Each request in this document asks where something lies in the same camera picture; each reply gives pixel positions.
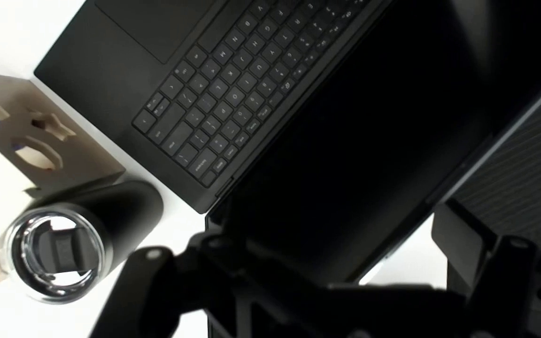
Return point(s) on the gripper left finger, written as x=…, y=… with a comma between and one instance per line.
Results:
x=144, y=286

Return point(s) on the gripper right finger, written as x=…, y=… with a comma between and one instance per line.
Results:
x=510, y=281

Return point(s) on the black laptop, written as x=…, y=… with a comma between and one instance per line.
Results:
x=233, y=94

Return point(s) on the black tumbler with clear lid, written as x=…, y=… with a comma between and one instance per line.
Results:
x=120, y=211

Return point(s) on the dark ribbed panel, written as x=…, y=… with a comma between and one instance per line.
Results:
x=529, y=173

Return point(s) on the wooden shape sorter box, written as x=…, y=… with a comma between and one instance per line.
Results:
x=80, y=150

